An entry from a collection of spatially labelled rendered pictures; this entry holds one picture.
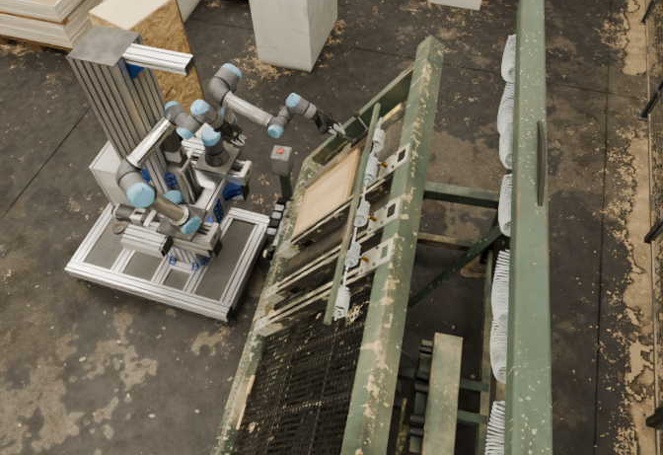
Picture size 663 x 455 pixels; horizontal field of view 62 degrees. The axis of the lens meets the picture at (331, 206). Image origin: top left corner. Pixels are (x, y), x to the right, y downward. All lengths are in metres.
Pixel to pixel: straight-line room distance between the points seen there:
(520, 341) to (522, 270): 0.22
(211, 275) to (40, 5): 3.29
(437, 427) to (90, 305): 3.09
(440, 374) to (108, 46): 2.04
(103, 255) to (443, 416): 3.05
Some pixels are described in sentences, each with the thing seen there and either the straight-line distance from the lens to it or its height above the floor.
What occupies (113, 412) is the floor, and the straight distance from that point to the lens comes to 4.06.
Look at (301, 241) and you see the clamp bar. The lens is 3.00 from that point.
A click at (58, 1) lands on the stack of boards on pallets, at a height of 0.63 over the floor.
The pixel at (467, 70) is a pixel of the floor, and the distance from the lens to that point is 5.73.
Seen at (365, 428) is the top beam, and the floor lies 1.91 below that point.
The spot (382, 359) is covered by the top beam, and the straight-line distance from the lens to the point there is 1.85.
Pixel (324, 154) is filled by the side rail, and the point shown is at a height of 0.97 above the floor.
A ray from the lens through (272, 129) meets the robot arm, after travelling 2.94.
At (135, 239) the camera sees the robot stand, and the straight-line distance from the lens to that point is 3.41.
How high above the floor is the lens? 3.63
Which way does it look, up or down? 54 degrees down
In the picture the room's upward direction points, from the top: 3 degrees counter-clockwise
